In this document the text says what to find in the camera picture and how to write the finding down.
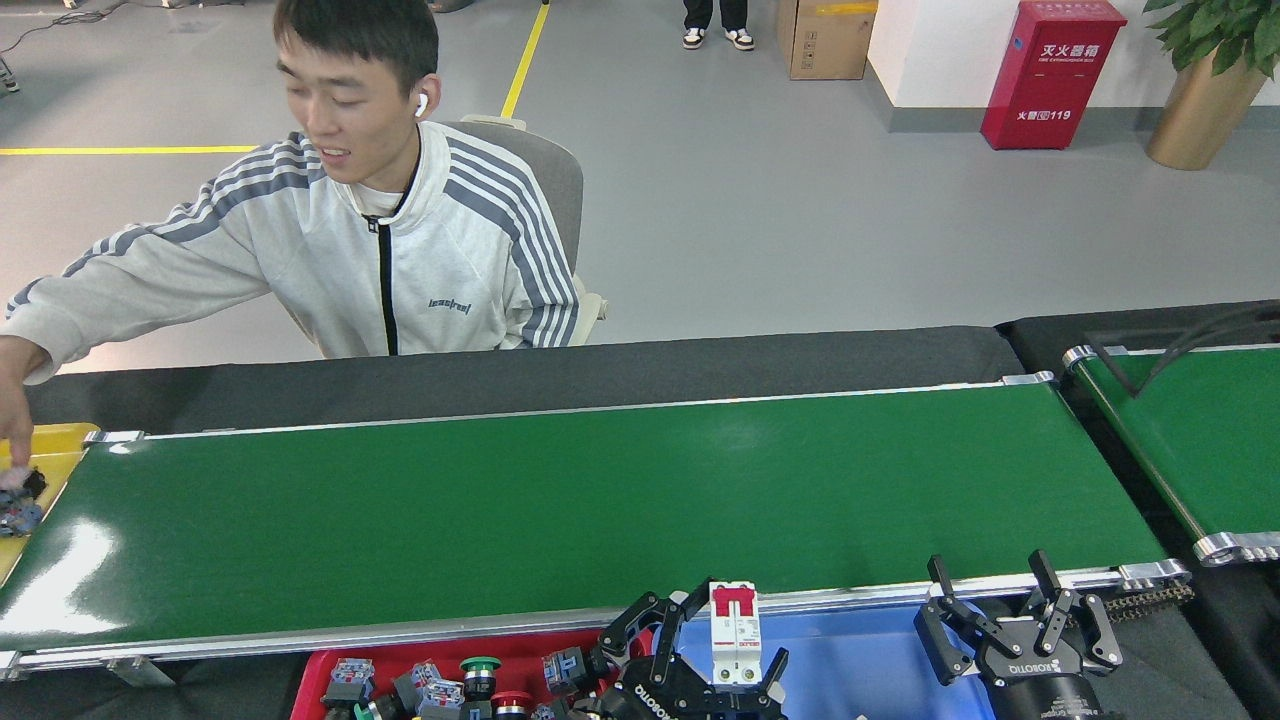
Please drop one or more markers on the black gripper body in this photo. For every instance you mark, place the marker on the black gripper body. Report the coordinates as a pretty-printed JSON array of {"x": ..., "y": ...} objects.
[
  {"x": 680, "y": 705},
  {"x": 1040, "y": 680}
]

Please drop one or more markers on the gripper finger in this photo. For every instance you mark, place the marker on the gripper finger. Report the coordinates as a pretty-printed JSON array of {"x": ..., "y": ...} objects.
[
  {"x": 668, "y": 640},
  {"x": 950, "y": 630},
  {"x": 1095, "y": 625},
  {"x": 772, "y": 685}
]

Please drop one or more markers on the white circuit breaker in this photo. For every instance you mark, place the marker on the white circuit breaker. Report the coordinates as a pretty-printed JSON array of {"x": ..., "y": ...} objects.
[{"x": 735, "y": 640}]

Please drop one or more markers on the blue plastic tray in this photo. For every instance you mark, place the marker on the blue plastic tray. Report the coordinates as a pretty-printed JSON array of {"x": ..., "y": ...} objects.
[{"x": 860, "y": 670}]

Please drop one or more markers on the red plastic tray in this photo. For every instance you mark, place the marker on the red plastic tray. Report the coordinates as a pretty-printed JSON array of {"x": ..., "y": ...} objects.
[{"x": 522, "y": 668}]

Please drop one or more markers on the green conveyor belt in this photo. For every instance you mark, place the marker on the green conveyor belt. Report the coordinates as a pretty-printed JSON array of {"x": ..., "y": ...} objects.
[
  {"x": 1210, "y": 440},
  {"x": 600, "y": 480}
]

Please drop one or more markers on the yellow plastic tray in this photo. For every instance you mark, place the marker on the yellow plastic tray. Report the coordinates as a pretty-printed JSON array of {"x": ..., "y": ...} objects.
[{"x": 55, "y": 450}]

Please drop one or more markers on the person's right hand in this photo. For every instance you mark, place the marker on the person's right hand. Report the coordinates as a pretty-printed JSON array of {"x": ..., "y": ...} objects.
[{"x": 15, "y": 400}]

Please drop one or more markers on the grey office chair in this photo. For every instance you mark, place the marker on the grey office chair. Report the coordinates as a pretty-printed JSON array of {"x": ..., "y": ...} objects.
[{"x": 560, "y": 180}]

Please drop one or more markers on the gold plant pot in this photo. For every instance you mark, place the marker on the gold plant pot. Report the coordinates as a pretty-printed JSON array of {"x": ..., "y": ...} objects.
[{"x": 1200, "y": 120}]

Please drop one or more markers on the red fire extinguisher cabinet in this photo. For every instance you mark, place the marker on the red fire extinguisher cabinet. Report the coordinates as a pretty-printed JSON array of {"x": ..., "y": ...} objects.
[{"x": 1050, "y": 80}]

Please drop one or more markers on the cardboard box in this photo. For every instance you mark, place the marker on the cardboard box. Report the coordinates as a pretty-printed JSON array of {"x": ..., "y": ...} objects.
[{"x": 825, "y": 40}]

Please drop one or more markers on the green potted plant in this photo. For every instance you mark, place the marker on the green potted plant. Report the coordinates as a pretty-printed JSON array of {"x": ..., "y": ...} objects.
[{"x": 1220, "y": 25}]

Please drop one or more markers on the standing person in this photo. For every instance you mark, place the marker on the standing person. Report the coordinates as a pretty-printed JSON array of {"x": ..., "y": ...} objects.
[{"x": 703, "y": 12}]

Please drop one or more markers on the person's foot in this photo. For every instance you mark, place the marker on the person's foot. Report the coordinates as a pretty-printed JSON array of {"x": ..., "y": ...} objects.
[{"x": 450, "y": 5}]

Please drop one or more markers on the blue grey switch block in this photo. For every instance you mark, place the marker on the blue grey switch block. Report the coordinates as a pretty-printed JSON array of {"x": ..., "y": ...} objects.
[{"x": 442, "y": 698}]

